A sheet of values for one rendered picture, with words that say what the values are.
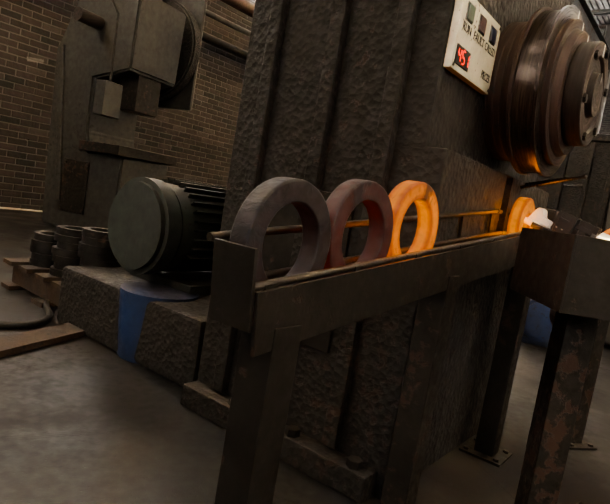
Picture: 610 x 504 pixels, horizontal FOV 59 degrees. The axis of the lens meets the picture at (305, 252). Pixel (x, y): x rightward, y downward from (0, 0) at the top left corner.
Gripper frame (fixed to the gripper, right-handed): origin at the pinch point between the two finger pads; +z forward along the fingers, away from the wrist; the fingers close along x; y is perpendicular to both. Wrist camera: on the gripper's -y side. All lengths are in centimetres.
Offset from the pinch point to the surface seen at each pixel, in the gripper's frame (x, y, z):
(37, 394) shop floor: 86, -103, 74
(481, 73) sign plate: 28.5, 30.3, 19.9
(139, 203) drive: 41, -56, 117
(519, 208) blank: 6.7, 2.8, 0.6
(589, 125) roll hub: -6.5, 31.7, -1.3
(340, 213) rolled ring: 98, -5, -3
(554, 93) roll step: 16.7, 33.3, 4.4
